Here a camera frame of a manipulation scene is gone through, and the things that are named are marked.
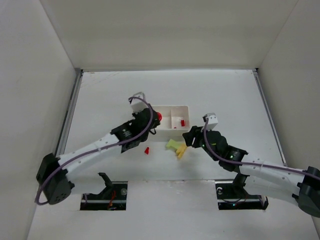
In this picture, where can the right aluminium rail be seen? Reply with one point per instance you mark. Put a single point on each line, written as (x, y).
(270, 119)

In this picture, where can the aluminium rail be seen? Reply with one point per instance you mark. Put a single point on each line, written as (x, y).
(270, 119)
(68, 117)

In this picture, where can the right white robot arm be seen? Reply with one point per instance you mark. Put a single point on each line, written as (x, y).
(300, 187)

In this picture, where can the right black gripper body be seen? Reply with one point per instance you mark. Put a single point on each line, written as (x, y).
(192, 137)

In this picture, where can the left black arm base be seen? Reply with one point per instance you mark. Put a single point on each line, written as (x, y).
(113, 197)

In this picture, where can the green lego brick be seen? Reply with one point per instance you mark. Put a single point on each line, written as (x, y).
(174, 145)

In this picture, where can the red round lego piece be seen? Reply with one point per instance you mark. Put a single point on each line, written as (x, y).
(159, 115)

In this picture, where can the left aluminium rail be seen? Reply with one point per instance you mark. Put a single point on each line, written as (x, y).
(68, 117)

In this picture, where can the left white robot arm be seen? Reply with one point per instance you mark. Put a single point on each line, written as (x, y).
(56, 174)

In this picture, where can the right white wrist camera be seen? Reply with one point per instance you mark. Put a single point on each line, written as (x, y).
(210, 121)

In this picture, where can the red lego cone piece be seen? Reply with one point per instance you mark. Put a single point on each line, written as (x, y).
(147, 151)

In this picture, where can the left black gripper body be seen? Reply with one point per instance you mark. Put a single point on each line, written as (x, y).
(152, 120)

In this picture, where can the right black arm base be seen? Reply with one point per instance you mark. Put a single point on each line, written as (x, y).
(231, 195)

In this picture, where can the yellow lego piece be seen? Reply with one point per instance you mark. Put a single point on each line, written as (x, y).
(181, 151)

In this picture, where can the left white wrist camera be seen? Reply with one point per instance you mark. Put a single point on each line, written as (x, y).
(138, 102)

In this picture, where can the small red lego brick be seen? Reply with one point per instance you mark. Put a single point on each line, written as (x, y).
(183, 123)

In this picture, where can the white three-compartment container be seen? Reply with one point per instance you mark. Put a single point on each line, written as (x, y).
(170, 125)

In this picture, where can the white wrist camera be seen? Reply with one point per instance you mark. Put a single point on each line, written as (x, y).
(210, 121)
(138, 102)

